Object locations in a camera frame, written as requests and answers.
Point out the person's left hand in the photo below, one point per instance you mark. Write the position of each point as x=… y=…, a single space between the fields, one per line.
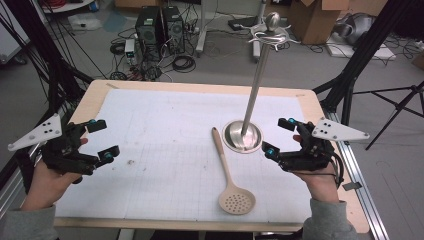
x=46 y=186

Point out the beige slotted spoon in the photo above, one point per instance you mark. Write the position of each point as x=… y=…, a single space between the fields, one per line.
x=221 y=156

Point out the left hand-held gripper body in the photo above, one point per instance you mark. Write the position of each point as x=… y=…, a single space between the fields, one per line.
x=68 y=151

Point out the white round table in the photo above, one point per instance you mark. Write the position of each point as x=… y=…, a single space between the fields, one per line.
x=71 y=5

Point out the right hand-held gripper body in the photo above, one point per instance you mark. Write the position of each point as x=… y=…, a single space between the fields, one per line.
x=310 y=151

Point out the grey metal stand leg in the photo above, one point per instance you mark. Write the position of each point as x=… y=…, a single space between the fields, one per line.
x=202 y=33
x=256 y=51

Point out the open cardboard box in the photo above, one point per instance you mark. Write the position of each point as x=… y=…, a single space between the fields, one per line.
x=313 y=20

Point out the black computer tower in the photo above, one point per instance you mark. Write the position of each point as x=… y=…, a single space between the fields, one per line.
x=173 y=28
x=148 y=31

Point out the aluminium rail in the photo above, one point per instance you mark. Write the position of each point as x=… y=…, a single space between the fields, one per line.
x=10 y=196
x=360 y=186

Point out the white grid mat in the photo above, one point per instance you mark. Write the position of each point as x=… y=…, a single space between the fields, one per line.
x=160 y=133

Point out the black flat box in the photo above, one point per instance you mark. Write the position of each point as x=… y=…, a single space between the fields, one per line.
x=241 y=22

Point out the black clip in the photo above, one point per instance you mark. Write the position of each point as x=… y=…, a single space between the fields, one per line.
x=351 y=186

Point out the white plastic bag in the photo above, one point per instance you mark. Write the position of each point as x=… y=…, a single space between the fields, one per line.
x=85 y=22

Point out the person's right hand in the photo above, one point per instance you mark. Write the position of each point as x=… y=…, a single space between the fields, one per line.
x=318 y=186

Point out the black frame stand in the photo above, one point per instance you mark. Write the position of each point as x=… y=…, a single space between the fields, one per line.
x=43 y=50
x=366 y=46

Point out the white cabinet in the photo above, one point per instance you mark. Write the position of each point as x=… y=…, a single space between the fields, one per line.
x=10 y=36

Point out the grey bench power supply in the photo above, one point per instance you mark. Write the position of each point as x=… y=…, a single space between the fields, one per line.
x=130 y=50

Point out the grey bag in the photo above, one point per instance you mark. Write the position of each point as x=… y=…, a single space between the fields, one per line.
x=356 y=28

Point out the white flat board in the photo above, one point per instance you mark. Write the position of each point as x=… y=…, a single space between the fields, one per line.
x=366 y=51

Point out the metal utensil stand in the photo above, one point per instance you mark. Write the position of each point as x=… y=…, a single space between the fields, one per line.
x=255 y=86

